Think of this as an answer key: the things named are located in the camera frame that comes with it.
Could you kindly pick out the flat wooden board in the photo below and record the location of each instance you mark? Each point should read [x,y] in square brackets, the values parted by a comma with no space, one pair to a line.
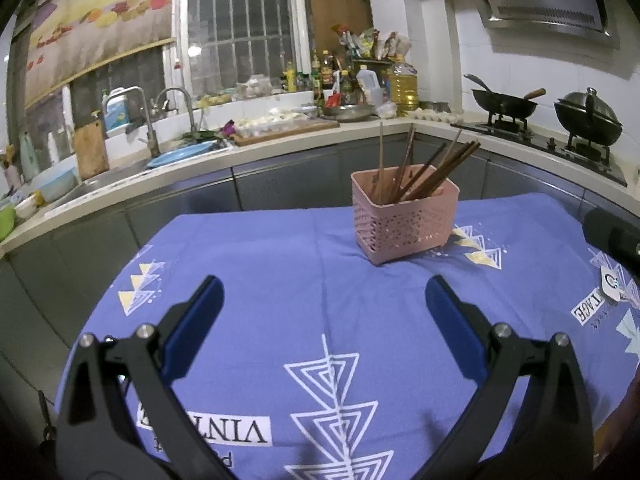
[295,131]

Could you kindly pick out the large cooking oil bottle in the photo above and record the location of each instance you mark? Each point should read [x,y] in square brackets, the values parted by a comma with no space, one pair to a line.
[403,87]

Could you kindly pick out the black wok with lid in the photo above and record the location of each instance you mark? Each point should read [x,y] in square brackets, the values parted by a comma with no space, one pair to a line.
[587,117]

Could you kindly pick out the small wooden cutting board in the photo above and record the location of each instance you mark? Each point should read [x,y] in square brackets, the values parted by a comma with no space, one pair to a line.
[91,152]

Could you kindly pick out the bunch of seasoning packets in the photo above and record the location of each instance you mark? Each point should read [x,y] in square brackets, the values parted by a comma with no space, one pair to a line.
[372,42]

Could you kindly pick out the barred kitchen window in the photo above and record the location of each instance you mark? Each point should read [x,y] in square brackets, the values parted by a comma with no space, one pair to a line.
[240,25]

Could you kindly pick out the light blue plastic tub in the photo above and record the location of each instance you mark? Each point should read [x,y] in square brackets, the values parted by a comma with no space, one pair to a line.
[59,186]

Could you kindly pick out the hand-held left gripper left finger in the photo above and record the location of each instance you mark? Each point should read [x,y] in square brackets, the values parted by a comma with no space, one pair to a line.
[200,320]

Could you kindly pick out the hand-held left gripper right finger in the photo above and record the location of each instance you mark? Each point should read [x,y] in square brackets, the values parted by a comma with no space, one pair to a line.
[452,325]

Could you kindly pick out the green leafy vegetable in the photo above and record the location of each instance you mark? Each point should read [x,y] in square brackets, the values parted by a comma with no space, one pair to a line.
[205,135]

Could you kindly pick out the fruit print roller blind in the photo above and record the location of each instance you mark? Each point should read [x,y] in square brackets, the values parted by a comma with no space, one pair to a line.
[100,20]

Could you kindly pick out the white bowl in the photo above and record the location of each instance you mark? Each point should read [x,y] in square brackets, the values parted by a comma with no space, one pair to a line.
[26,207]

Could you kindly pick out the white bottle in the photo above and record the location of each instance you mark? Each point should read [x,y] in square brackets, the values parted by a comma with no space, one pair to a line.
[53,150]

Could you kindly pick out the row of condiment bottles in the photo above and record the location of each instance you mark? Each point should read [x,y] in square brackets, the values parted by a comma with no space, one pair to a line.
[322,75]

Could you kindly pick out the blue plastic basin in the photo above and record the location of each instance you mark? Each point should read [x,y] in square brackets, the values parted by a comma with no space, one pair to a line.
[180,154]

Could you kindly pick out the brown cardboard sheet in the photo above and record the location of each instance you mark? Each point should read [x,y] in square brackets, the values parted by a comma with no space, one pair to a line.
[335,15]

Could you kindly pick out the clear egg tray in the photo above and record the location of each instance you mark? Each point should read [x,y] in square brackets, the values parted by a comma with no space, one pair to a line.
[272,121]

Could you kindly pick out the white plastic jug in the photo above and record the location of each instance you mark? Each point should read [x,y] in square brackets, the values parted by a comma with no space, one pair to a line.
[369,89]

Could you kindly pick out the pink perforated plastic basket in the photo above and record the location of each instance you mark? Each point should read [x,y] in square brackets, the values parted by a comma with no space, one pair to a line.
[405,227]

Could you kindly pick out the green bowl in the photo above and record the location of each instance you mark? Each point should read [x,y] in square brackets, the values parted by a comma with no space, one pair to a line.
[6,222]

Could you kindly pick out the curved chrome faucet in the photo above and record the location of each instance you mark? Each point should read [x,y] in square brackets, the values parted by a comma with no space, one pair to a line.
[187,102]

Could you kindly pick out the bundle of brown chopsticks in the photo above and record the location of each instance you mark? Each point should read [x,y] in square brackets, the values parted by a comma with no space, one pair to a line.
[450,164]

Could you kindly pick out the egg carton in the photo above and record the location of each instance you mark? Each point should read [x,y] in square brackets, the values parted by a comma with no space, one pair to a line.
[435,115]

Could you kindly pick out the pale green bottle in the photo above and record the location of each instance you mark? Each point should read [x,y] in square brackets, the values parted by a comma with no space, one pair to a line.
[28,157]

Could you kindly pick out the angular chrome faucet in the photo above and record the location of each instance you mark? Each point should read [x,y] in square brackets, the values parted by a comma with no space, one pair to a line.
[147,120]

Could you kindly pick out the black gas stove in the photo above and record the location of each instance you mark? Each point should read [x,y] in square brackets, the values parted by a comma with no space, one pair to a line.
[550,147]

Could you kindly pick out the steel kitchen sink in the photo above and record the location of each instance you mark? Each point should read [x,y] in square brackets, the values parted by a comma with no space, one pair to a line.
[100,182]

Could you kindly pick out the blue printed tablecloth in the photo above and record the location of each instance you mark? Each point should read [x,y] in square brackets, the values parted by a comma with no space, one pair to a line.
[300,270]

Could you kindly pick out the shallow metal bowl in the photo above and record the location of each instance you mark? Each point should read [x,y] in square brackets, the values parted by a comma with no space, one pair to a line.
[350,112]

